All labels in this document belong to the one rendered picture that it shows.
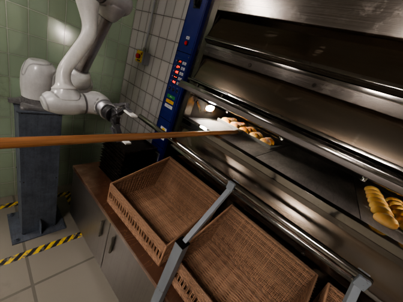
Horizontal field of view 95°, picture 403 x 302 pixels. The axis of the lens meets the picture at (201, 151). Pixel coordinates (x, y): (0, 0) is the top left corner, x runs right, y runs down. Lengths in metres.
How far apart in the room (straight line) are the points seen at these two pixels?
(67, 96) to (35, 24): 0.87
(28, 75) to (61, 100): 0.41
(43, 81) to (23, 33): 0.50
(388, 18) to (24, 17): 1.95
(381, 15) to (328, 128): 0.46
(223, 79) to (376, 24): 0.70
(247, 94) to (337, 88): 0.42
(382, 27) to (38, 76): 1.64
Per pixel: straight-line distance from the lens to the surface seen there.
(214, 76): 1.29
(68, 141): 0.73
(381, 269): 1.24
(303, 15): 1.18
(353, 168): 0.91
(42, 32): 1.87
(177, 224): 1.34
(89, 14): 1.19
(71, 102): 1.07
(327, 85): 1.06
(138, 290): 1.29
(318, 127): 1.03
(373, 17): 1.13
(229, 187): 0.80
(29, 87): 1.45
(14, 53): 1.87
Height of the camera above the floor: 1.53
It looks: 22 degrees down
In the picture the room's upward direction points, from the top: 21 degrees clockwise
